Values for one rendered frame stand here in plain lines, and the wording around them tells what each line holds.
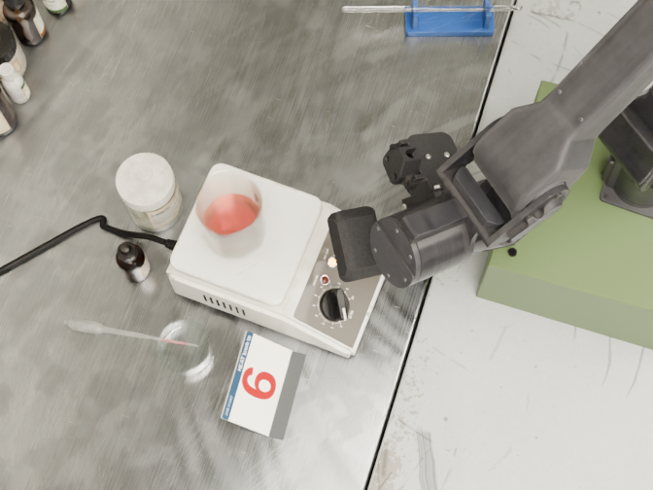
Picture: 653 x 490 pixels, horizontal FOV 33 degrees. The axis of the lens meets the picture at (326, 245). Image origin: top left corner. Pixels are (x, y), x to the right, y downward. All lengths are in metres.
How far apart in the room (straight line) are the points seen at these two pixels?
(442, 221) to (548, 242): 0.25
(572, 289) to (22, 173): 0.60
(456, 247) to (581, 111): 0.14
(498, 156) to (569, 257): 0.25
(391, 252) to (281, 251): 0.24
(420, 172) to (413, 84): 0.31
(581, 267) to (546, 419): 0.17
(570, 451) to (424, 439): 0.15
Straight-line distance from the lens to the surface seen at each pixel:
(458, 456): 1.13
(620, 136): 1.00
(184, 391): 1.15
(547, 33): 1.31
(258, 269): 1.08
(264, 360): 1.13
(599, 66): 0.82
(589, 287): 1.08
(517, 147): 0.85
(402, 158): 0.95
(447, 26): 1.29
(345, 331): 1.12
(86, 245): 1.21
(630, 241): 1.10
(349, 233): 0.95
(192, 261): 1.09
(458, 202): 0.87
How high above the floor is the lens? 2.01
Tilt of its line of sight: 70 degrees down
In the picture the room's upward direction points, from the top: 2 degrees counter-clockwise
